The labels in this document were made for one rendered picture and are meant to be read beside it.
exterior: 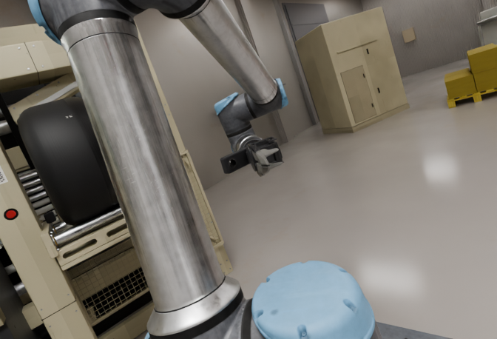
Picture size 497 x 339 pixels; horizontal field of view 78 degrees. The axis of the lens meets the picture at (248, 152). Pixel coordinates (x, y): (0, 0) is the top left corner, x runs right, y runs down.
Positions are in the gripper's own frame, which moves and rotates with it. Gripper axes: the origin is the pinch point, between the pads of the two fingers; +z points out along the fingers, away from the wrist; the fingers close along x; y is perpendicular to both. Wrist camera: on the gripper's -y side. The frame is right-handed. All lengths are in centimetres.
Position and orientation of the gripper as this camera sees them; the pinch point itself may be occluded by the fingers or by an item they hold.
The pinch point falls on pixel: (264, 165)
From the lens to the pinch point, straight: 73.3
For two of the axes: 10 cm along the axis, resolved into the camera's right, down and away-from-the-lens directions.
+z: 2.1, 1.5, -9.7
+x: 3.0, 9.3, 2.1
